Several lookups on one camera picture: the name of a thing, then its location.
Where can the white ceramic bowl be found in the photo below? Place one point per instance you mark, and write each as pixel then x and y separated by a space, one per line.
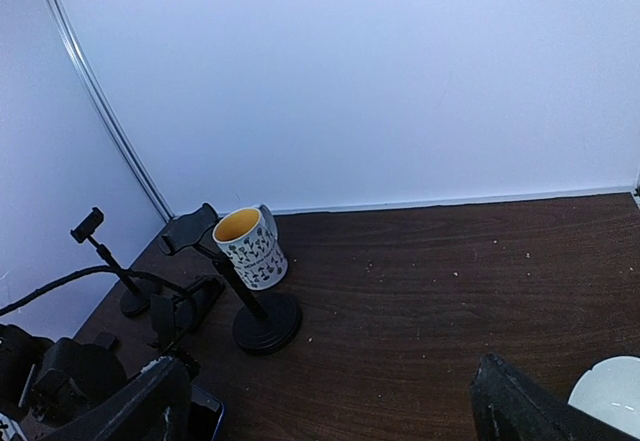
pixel 609 392

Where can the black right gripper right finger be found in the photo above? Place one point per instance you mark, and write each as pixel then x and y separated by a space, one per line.
pixel 508 405

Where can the white floral mug yellow inside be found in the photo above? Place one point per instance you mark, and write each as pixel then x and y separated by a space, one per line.
pixel 249 237

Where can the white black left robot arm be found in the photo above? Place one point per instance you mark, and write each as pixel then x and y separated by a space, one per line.
pixel 60 383

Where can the black textured folding phone stand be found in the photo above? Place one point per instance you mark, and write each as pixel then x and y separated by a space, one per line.
pixel 173 317

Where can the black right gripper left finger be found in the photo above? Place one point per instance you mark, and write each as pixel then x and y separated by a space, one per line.
pixel 153 406

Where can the black smartphone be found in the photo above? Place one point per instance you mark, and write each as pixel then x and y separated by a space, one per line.
pixel 107 341

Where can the black front phone stand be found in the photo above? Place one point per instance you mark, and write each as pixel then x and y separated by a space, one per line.
pixel 268 321

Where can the black round-base phone stand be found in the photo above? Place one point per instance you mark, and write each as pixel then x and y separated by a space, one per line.
pixel 137 296

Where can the blue smartphone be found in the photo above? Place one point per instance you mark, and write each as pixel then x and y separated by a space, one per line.
pixel 205 416

